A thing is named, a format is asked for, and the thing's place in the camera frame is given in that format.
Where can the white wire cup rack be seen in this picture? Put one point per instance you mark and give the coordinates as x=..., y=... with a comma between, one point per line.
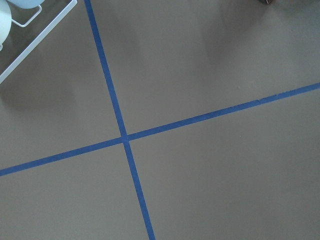
x=21, y=41

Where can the pastel cups on rack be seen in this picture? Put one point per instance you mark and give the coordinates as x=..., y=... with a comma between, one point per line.
x=6, y=19

